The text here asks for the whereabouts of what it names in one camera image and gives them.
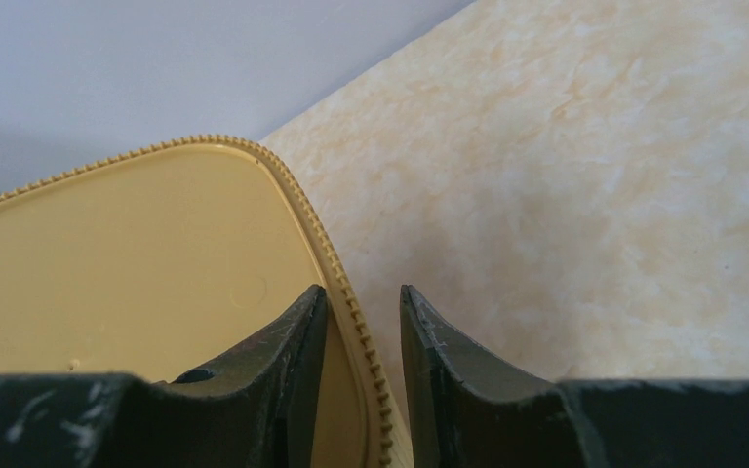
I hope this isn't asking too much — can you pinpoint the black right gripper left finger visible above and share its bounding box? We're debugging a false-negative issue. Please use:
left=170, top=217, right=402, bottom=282
left=0, top=285, right=328, bottom=467

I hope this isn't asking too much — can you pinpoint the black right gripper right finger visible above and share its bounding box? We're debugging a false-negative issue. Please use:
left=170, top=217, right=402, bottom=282
left=400, top=285, right=749, bottom=467

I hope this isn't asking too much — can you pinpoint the yellow ribbed trash bin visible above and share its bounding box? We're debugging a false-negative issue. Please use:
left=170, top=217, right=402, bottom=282
left=0, top=136, right=413, bottom=467

